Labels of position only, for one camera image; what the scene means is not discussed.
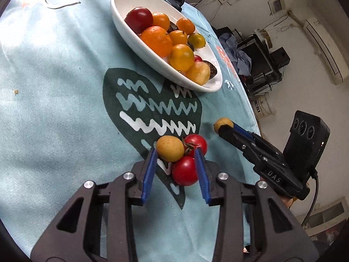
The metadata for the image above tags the small tan longan back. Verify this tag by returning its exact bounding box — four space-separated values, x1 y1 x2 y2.
214 118 234 134

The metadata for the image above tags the red tomato small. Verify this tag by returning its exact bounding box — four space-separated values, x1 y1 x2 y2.
183 134 208 157

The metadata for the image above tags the dark passion fruit front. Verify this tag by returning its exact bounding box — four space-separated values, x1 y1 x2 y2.
203 60 218 79

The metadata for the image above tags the dark passion fruit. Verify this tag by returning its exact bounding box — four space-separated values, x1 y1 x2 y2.
167 22 178 33
203 60 218 79
186 42 195 52

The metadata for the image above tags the pale yellow citrus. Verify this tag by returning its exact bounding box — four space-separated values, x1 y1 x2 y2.
185 62 210 85

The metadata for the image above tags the yellow-orange citrus front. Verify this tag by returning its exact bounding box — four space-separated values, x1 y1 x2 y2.
168 44 195 73

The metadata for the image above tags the yellow-green citrus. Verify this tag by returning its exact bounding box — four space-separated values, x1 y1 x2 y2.
188 33 206 49

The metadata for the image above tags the orange citrus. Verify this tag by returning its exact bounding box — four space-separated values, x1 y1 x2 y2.
169 30 188 45

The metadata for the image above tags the mandarin orange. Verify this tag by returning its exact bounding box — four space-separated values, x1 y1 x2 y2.
140 26 173 58
176 18 196 35

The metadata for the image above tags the small orange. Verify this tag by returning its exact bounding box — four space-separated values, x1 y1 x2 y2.
152 12 170 31

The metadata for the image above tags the person's right hand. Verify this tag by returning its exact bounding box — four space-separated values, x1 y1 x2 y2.
258 177 310 209

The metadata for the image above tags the white bucket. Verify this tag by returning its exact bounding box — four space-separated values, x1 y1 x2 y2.
250 93 276 119

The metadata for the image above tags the blue clothes pile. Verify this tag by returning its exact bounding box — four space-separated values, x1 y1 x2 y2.
218 33 252 77

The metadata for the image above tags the light blue printed tablecloth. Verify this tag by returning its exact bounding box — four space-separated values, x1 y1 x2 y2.
1 0 258 261

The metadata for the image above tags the white oval plate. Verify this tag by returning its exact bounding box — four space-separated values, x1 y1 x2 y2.
111 0 222 93

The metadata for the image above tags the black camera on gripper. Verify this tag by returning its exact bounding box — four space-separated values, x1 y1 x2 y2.
283 110 330 183

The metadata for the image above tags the black cable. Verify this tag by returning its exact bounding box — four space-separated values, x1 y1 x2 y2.
299 170 320 227

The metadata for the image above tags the white wall air conditioner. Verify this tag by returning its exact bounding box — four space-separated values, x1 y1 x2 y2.
303 17 348 84

